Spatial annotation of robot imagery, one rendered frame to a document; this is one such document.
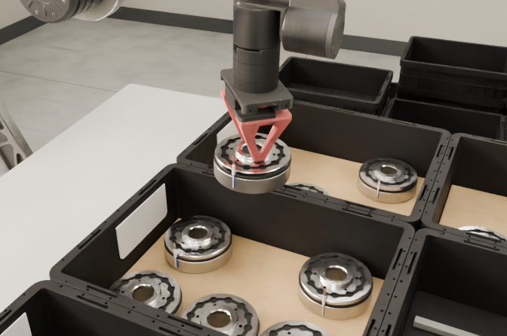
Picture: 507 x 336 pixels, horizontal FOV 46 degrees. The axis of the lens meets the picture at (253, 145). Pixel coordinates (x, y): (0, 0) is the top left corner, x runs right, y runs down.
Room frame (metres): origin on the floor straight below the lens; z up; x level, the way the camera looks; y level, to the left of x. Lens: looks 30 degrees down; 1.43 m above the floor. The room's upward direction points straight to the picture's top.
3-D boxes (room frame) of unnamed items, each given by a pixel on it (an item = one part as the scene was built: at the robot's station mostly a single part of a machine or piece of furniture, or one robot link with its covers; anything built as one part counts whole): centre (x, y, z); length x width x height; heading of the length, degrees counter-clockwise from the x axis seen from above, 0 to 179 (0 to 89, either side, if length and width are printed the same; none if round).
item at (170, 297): (0.59, 0.15, 0.86); 0.10 x 0.10 x 0.01
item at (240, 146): (0.68, 0.00, 1.03); 0.05 x 0.05 x 0.01
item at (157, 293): (0.59, 0.15, 0.86); 0.05 x 0.05 x 0.01
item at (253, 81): (0.68, 0.00, 1.15); 0.10 x 0.07 x 0.07; 18
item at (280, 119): (0.67, 0.00, 1.08); 0.07 x 0.07 x 0.09; 18
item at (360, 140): (0.87, -0.11, 0.87); 0.40 x 0.30 x 0.11; 65
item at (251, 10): (0.67, -0.01, 1.21); 0.07 x 0.06 x 0.07; 68
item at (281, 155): (0.68, 0.00, 1.03); 0.10 x 0.10 x 0.01
